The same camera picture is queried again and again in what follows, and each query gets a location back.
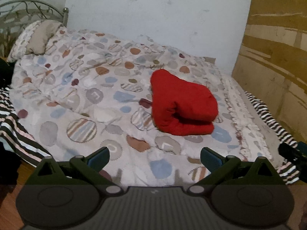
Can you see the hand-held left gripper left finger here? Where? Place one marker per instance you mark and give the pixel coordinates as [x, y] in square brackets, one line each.
[98, 157]

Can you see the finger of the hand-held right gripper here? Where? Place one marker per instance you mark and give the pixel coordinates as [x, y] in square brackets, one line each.
[287, 151]

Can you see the striped bedsheet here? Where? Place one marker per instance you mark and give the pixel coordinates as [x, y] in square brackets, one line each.
[21, 134]

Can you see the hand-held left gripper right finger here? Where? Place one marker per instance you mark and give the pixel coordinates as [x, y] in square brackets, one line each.
[212, 159]

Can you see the circle patterned duvet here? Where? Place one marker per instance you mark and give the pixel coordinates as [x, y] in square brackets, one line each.
[96, 100]

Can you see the worn wooden board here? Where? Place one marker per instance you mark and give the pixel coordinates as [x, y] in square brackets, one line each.
[278, 52]

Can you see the metal scrollwork headboard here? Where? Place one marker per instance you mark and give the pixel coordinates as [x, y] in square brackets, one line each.
[24, 9]

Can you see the red knit sweater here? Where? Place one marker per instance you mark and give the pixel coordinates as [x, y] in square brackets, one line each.
[184, 103]

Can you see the ruffled patterned pillow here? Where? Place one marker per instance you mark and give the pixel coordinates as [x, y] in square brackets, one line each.
[40, 37]

